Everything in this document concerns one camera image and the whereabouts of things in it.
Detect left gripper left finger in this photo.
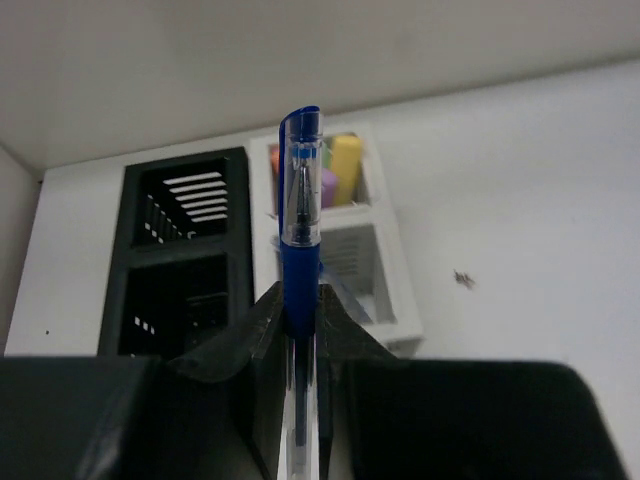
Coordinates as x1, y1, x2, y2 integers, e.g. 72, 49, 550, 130
1, 284, 284, 479

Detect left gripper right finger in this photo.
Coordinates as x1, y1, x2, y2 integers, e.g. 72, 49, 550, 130
316, 285, 626, 479

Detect yellow highlighter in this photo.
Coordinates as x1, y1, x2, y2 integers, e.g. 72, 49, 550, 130
330, 135, 363, 206

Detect blue pen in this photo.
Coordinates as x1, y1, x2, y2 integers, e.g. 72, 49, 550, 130
278, 106, 323, 479

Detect pink highlighter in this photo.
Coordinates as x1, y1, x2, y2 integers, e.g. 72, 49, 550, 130
321, 168, 339, 209

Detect orange highlighter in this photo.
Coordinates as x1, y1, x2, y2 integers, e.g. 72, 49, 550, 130
269, 144, 279, 216

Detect white slotted container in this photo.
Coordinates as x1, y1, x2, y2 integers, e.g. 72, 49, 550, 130
246, 123, 424, 357

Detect black slotted container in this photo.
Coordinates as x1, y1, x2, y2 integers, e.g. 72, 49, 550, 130
98, 146, 254, 360

